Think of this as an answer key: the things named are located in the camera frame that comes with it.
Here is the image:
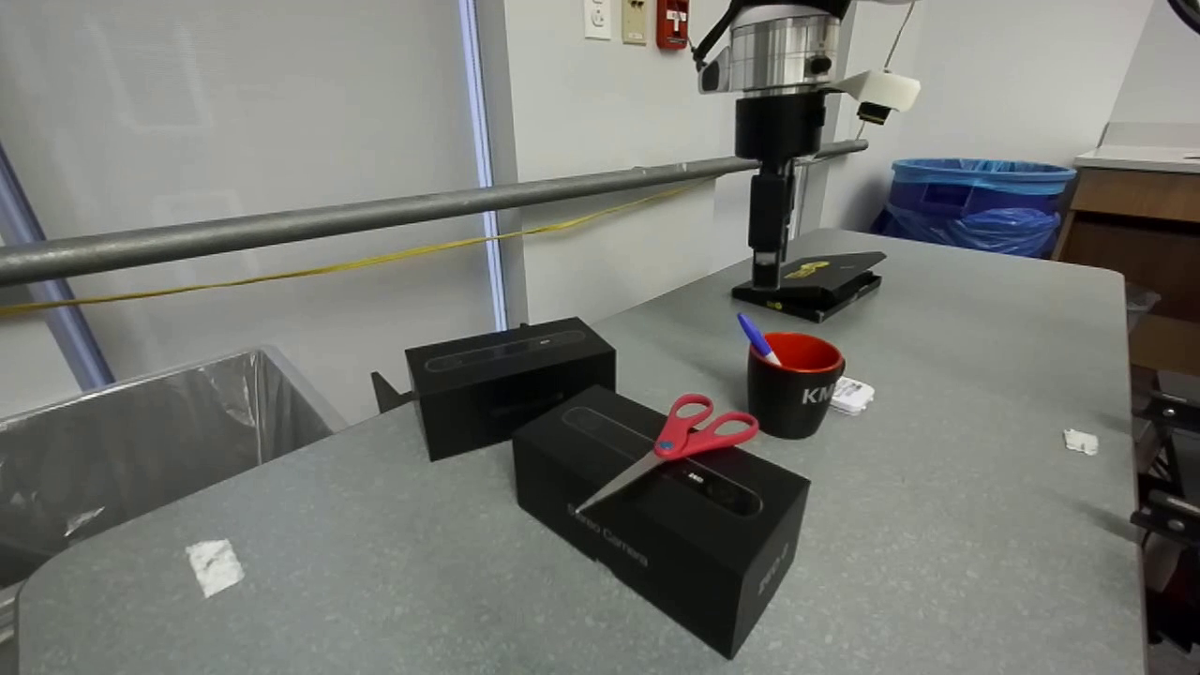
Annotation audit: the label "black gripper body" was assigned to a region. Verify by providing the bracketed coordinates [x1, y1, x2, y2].
[732, 91, 829, 171]

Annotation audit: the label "blue pen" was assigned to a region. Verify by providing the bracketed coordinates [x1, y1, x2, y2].
[732, 310, 787, 371]

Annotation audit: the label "black mug red interior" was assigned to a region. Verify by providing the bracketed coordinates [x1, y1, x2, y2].
[744, 326, 853, 441]

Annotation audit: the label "black flat case yellow mark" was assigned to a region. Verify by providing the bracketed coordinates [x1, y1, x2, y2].
[729, 246, 888, 326]

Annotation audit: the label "red fire alarm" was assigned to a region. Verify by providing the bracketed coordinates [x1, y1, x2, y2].
[654, 0, 695, 55]

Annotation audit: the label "small white labelled block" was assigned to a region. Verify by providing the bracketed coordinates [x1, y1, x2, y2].
[829, 376, 878, 421]

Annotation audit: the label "blue trash bag bin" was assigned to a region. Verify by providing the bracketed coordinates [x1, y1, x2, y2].
[872, 155, 1080, 264]

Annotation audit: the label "black cardboard box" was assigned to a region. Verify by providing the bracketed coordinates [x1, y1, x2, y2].
[400, 314, 620, 466]
[509, 381, 815, 663]

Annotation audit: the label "wooden desk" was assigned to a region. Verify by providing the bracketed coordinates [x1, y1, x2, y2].
[1052, 150, 1200, 379]

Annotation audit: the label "grey metal rod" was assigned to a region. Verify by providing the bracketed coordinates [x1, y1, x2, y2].
[0, 135, 874, 293]

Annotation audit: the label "small white tag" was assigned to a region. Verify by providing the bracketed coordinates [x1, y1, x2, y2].
[183, 535, 248, 603]

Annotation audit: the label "bin with clear liner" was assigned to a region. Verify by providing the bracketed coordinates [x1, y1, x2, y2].
[0, 345, 344, 593]

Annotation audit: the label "blue slanted bar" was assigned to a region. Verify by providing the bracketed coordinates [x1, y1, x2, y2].
[0, 145, 122, 393]

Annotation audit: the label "beige wall switch plate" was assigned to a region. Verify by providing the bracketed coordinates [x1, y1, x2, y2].
[620, 0, 654, 50]

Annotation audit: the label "white wall switch plate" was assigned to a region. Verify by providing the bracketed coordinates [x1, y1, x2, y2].
[582, 0, 620, 45]

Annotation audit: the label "red handled scissors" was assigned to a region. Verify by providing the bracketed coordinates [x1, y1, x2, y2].
[569, 390, 764, 519]

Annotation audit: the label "blue vertical wall strip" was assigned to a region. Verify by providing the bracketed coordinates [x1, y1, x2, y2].
[455, 0, 514, 333]

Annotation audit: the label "yellow cable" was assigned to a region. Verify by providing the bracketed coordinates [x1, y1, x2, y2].
[0, 185, 705, 321]

